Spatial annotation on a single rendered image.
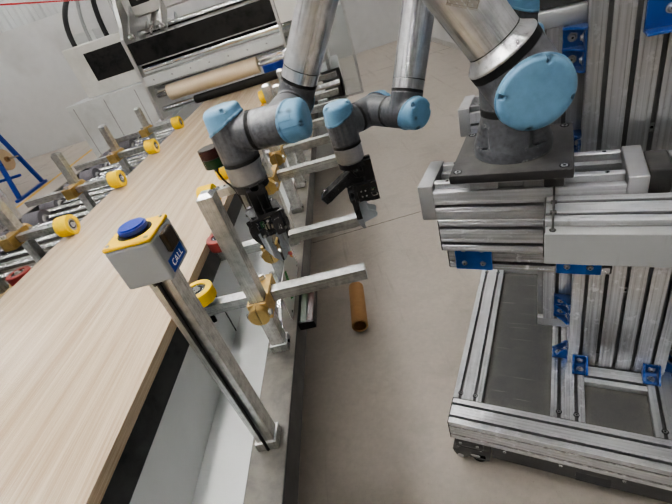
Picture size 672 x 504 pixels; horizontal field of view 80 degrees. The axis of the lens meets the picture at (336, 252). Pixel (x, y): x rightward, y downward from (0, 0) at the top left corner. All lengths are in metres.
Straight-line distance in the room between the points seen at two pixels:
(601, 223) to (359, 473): 1.17
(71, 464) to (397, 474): 1.06
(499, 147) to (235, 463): 0.88
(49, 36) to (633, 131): 10.73
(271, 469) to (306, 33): 0.82
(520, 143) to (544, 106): 0.17
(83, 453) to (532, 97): 0.92
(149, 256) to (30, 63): 10.86
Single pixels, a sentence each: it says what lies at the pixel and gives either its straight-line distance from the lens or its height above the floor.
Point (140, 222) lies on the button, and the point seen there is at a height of 1.23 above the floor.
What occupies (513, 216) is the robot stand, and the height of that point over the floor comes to 0.91.
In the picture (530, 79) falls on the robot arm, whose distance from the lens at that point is 0.69.
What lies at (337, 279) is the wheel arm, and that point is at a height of 0.85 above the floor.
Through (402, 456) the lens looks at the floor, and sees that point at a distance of 1.63.
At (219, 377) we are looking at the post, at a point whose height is 0.94.
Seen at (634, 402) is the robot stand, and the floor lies 0.21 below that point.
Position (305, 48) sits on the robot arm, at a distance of 0.84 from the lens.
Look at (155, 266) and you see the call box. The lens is 0.59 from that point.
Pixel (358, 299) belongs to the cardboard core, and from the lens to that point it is 2.09.
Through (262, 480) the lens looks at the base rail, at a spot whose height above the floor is 0.70.
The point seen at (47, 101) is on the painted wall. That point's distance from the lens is 11.47.
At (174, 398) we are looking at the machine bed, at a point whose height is 0.79.
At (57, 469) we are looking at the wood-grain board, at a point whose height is 0.90.
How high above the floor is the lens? 1.42
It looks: 33 degrees down
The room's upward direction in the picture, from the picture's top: 19 degrees counter-clockwise
